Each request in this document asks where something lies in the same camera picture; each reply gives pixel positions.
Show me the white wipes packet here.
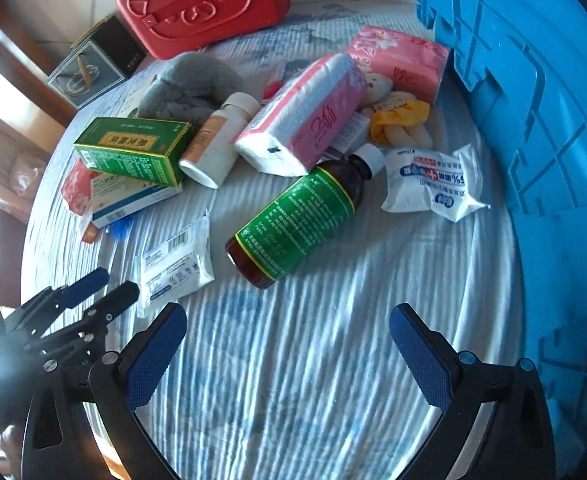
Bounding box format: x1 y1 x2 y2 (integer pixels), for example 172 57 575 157
381 144 491 223

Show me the white blue carton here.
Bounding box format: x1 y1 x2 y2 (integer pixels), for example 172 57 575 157
90 175 184 228

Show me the green medicine box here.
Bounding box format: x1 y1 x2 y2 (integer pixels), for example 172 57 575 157
73 117 194 186

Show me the red bear suitcase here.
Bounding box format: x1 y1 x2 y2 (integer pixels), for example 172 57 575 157
116 0 291 61

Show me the white green small box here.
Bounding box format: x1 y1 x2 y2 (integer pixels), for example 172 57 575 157
123 74 160 117

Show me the small white carton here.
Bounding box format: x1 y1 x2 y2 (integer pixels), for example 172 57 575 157
331 110 371 153

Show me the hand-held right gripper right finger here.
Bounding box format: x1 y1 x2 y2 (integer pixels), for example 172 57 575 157
389 302 557 480

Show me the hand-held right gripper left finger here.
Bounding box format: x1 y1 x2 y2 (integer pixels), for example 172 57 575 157
20 302 189 480

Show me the white gauze packet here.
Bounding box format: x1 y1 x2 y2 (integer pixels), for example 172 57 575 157
136 210 216 316

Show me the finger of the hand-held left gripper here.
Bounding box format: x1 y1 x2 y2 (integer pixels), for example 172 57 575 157
6 267 110 333
28 282 141 357

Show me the pink floral tissue pack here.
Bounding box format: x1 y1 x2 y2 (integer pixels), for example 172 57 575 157
348 25 451 106
60 157 96 216

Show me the dark gift box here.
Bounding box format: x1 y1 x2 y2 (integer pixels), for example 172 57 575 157
48 15 144 108

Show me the brown green-label syrup bottle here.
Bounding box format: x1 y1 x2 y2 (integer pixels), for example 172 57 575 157
224 143 385 290

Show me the white orange-label bottle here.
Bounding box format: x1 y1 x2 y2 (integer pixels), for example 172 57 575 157
179 92 259 189

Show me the grey plush toy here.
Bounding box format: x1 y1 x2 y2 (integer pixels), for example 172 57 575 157
138 52 246 126

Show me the pink white tissue pack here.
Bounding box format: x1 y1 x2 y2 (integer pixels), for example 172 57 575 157
234 53 369 177

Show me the blue plastic crate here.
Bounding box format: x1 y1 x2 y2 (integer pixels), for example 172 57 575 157
403 0 587 461

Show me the small yellow plush toy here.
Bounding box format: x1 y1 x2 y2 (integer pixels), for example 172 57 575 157
363 72 434 148

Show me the small gold box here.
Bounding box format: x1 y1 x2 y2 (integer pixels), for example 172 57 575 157
72 17 110 50

